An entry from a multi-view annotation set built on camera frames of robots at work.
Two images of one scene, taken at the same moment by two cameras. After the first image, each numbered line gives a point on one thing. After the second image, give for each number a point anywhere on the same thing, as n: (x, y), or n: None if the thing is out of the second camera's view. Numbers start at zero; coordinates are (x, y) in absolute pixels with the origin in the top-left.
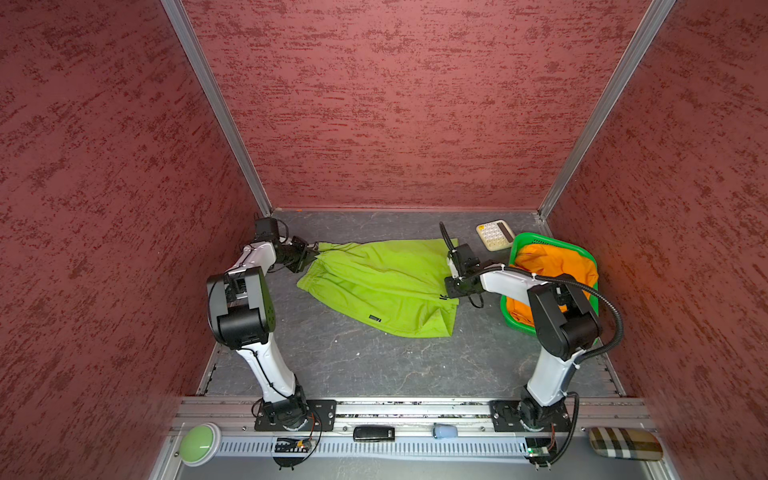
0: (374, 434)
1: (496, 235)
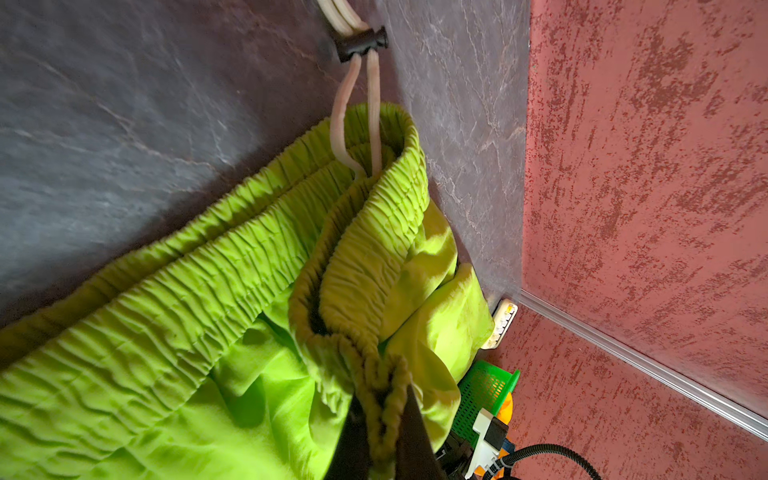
0: None
1: (503, 319)
